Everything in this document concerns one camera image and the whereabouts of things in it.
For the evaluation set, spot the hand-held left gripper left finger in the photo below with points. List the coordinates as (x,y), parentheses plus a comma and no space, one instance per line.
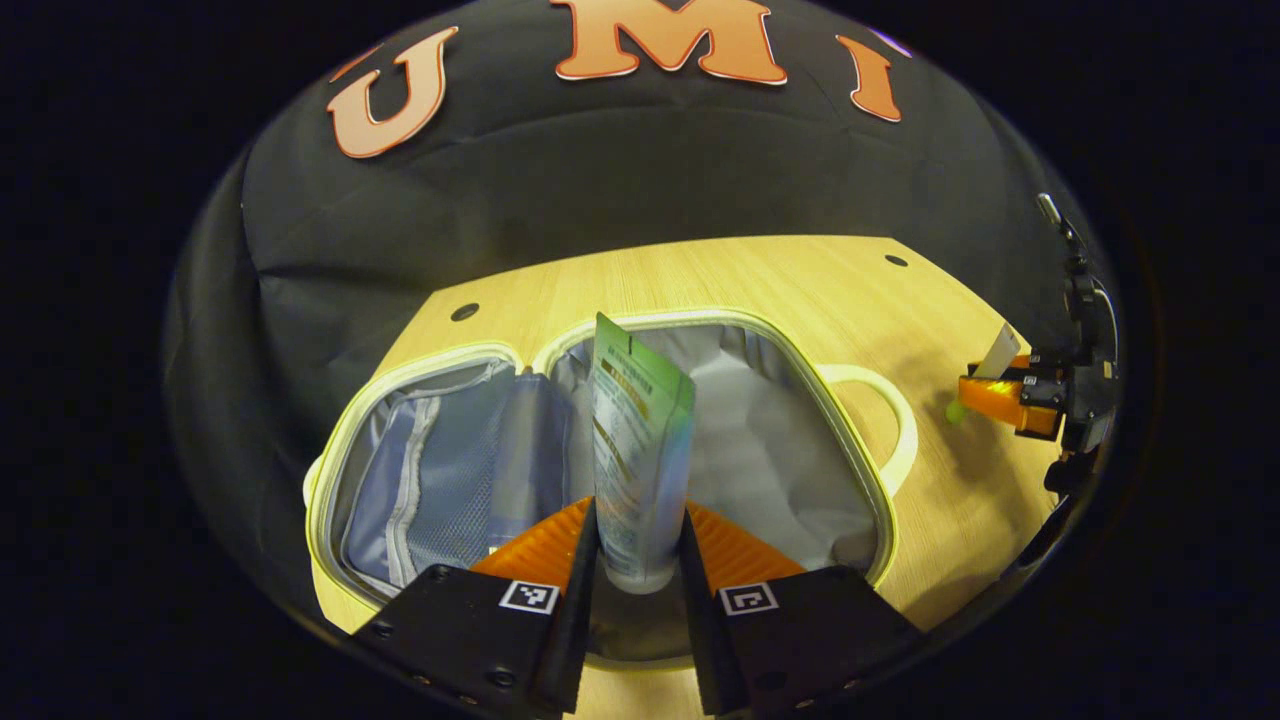
(572,620)

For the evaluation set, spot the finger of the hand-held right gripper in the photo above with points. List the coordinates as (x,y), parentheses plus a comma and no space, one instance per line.
(1040,370)
(1000,400)

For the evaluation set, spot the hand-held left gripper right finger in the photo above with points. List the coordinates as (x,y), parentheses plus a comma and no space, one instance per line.
(705,630)

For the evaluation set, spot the white tube with green cap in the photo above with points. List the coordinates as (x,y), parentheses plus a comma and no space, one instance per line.
(1000,350)

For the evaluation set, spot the green white cream tube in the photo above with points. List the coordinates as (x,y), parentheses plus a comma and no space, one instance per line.
(640,450)

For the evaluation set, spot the white suitcase with grey lining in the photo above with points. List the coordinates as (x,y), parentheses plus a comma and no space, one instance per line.
(780,450)

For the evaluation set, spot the black backdrop cloth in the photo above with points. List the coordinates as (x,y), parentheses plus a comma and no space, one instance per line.
(600,170)

